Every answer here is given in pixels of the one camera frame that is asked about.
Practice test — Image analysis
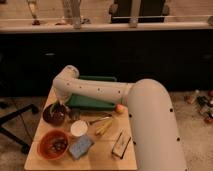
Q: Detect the green pepper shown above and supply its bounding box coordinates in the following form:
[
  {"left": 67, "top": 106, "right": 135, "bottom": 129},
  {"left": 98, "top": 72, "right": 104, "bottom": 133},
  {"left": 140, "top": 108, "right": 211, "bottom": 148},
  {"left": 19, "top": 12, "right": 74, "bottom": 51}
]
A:
[{"left": 50, "top": 102, "right": 66, "bottom": 114}]

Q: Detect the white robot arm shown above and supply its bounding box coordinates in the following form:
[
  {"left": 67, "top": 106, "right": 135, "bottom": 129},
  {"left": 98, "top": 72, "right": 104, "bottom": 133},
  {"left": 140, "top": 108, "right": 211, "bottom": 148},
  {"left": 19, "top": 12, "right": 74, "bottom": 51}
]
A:
[{"left": 52, "top": 65, "right": 188, "bottom": 171}]

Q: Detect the orange bowl with food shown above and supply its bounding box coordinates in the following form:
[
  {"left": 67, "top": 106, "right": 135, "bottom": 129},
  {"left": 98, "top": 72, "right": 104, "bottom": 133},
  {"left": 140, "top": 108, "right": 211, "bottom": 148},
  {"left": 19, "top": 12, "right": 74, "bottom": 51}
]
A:
[{"left": 37, "top": 130, "right": 69, "bottom": 160}]

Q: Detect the orange fruit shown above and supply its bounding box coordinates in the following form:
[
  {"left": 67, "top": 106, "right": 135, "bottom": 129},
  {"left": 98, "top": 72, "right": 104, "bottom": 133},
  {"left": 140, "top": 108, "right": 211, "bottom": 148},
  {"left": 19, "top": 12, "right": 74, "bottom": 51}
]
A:
[{"left": 115, "top": 104, "right": 125, "bottom": 114}]

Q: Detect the metal spoon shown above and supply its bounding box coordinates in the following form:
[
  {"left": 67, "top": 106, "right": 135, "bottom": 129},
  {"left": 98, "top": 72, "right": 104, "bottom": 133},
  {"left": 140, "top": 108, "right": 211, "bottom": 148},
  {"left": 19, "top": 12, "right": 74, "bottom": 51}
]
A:
[{"left": 87, "top": 115, "right": 112, "bottom": 125}]

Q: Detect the green plastic tray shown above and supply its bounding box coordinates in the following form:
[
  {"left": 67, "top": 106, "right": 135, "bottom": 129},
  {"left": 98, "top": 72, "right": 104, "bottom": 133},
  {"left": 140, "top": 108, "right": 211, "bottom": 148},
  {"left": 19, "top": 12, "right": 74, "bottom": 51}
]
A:
[{"left": 66, "top": 76, "right": 117, "bottom": 111}]

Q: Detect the yellow corn cob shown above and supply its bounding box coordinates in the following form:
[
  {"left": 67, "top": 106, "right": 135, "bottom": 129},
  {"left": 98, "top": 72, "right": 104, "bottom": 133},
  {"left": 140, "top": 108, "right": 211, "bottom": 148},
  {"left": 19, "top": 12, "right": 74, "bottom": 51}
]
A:
[{"left": 95, "top": 120, "right": 112, "bottom": 135}]

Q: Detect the small dark metal cup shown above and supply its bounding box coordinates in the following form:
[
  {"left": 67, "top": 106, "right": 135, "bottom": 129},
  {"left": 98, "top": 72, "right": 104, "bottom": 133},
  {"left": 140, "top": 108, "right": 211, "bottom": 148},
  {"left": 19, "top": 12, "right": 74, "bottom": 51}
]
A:
[{"left": 68, "top": 109, "right": 80, "bottom": 121}]

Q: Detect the small white cup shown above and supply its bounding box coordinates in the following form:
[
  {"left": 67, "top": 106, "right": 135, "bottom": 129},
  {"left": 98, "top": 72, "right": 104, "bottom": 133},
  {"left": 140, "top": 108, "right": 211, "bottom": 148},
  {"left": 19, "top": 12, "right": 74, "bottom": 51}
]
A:
[{"left": 70, "top": 120, "right": 88, "bottom": 137}]

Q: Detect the wooden block with black clip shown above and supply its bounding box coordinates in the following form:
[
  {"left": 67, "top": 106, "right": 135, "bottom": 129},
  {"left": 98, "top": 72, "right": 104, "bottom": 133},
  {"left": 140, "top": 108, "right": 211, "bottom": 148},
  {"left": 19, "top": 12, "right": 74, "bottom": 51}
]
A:
[{"left": 112, "top": 130, "right": 131, "bottom": 159}]

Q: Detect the wooden table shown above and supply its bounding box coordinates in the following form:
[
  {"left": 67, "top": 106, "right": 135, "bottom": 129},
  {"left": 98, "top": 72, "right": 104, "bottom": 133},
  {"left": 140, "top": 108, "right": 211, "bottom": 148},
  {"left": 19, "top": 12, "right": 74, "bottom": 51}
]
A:
[{"left": 24, "top": 108, "right": 137, "bottom": 171}]

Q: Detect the blue sponge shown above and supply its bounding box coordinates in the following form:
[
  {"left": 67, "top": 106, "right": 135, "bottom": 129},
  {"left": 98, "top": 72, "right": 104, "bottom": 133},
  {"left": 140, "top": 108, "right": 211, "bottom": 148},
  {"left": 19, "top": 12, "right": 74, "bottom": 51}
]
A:
[{"left": 69, "top": 135, "right": 94, "bottom": 160}]

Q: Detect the black office chair base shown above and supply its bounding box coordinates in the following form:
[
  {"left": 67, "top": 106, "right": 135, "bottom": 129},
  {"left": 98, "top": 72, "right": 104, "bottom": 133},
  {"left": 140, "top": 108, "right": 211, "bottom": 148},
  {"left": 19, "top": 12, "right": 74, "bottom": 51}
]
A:
[{"left": 0, "top": 101, "right": 39, "bottom": 154}]

